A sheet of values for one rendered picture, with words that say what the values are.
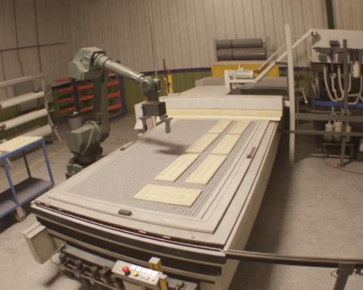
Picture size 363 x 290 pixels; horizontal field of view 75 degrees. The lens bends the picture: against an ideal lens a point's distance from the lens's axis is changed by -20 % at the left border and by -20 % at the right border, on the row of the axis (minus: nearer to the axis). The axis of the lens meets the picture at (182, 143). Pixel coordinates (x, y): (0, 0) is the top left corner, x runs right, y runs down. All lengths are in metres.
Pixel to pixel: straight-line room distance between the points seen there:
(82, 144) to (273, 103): 2.86
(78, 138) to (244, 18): 6.53
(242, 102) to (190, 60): 5.01
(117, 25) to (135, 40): 1.00
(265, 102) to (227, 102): 0.62
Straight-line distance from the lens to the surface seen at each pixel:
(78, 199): 2.53
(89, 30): 11.65
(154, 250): 1.96
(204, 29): 9.18
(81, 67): 3.58
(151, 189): 2.47
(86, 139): 3.78
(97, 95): 3.87
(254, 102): 4.53
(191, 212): 2.08
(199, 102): 4.77
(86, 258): 2.40
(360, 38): 5.50
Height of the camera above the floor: 1.96
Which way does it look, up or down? 18 degrees down
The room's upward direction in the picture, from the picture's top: 6 degrees counter-clockwise
